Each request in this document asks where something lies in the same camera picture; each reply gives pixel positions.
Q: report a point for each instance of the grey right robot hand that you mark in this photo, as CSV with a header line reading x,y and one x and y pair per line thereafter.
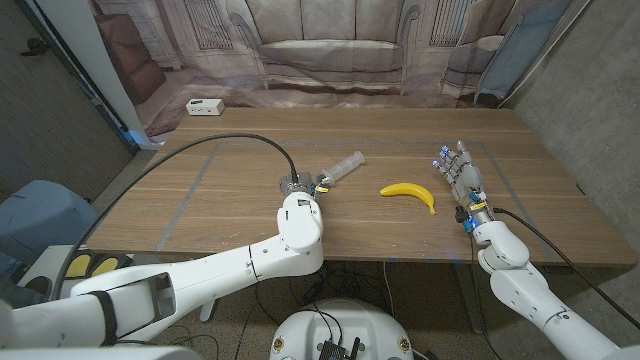
x,y
467,176

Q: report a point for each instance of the white floor platform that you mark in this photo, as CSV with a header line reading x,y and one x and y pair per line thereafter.
x,y
50,265

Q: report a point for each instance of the large clear plastic syringe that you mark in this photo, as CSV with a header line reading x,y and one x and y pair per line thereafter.
x,y
347,165

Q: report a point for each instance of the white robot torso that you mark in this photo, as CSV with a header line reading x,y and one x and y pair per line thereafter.
x,y
345,320

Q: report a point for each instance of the black shoe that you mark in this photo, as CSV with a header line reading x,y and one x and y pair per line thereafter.
x,y
39,286

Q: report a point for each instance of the person's leg in jeans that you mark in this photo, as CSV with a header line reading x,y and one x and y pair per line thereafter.
x,y
12,295

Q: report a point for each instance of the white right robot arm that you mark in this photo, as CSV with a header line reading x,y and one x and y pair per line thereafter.
x,y
540,300

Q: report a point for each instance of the grey tape outline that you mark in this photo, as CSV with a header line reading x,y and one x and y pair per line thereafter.
x,y
375,144

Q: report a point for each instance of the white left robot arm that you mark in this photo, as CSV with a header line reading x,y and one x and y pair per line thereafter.
x,y
210,280

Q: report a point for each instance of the blue-grey upholstered seat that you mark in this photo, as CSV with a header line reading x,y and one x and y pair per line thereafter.
x,y
45,215

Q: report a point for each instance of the white table leg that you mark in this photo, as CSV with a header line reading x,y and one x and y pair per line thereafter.
x,y
206,312

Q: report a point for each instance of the grey table leg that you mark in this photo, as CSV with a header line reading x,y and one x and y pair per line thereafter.
x,y
470,295

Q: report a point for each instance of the printed sofa room backdrop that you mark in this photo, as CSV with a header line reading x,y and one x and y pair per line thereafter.
x,y
330,50

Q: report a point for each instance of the yellow toy banana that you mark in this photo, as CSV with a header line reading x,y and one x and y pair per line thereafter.
x,y
407,190

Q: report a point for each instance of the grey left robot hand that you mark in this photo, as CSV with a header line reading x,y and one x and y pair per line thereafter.
x,y
295,185

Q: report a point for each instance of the white upright panel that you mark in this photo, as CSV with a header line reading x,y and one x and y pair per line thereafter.
x,y
85,50

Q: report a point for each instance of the white power box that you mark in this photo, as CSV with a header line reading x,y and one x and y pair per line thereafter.
x,y
205,107

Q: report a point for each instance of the black and yellow foot pedal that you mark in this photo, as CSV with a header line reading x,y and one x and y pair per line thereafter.
x,y
80,265

